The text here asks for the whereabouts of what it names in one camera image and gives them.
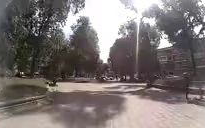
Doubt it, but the row of trees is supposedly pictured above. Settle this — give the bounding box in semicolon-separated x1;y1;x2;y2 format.
0;0;205;83

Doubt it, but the row of parked cars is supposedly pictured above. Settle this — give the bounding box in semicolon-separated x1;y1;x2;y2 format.
73;75;134;83

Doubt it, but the grass patch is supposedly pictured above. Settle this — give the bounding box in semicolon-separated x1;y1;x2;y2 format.
0;77;51;101

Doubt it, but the grey brick pavement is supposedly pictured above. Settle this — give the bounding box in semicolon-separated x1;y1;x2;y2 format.
0;81;205;128

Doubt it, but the brick building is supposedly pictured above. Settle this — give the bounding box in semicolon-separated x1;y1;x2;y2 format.
155;34;205;83

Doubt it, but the stone kerb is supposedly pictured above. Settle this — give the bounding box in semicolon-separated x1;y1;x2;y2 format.
0;93;51;113

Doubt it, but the tall pale pole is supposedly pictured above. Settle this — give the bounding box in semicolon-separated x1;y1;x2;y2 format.
134;13;141;81

